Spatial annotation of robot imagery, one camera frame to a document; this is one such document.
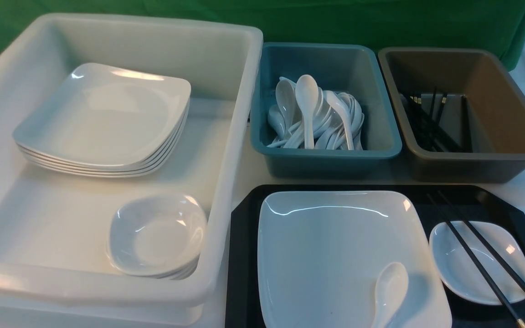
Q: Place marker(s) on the brown plastic bin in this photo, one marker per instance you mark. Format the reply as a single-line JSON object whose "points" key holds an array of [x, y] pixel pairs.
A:
{"points": [[496, 112]]}

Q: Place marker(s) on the pile of white spoons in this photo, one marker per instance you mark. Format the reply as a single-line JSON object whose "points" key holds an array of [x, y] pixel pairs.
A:
{"points": [[285, 117]]}

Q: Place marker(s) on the white ceramic spoon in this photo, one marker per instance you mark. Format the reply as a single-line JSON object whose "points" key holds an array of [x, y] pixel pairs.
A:
{"points": [[390, 291]]}

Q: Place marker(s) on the green backdrop cloth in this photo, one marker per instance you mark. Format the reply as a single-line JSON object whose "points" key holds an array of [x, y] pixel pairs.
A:
{"points": [[497, 26]]}

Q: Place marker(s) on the teal plastic bin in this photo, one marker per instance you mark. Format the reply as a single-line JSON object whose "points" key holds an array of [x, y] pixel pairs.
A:
{"points": [[349, 68]]}

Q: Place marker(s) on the small white bowl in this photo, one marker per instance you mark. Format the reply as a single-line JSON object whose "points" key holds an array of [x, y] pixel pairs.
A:
{"points": [[459, 273]]}

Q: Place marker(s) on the black chopstick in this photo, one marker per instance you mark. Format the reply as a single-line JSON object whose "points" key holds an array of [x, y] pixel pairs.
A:
{"points": [[492, 285], [459, 216]]}

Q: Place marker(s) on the stack of white bowls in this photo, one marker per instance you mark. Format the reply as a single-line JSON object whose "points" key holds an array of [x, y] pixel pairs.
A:
{"points": [[159, 236]]}

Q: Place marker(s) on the large white plastic tub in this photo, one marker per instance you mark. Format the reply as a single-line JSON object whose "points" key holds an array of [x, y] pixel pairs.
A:
{"points": [[54, 269]]}

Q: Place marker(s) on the white spoon upright in bin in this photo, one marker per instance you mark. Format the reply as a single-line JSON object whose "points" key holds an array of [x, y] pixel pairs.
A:
{"points": [[307, 97]]}

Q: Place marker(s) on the stack of white plates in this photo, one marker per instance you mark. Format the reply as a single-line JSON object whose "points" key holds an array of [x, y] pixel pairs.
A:
{"points": [[104, 121]]}

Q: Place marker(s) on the large white square plate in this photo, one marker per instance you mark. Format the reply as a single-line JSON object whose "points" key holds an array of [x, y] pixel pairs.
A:
{"points": [[319, 254]]}

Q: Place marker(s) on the black chopsticks in bin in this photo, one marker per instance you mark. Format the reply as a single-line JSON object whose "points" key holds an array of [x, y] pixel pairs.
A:
{"points": [[426, 124]]}

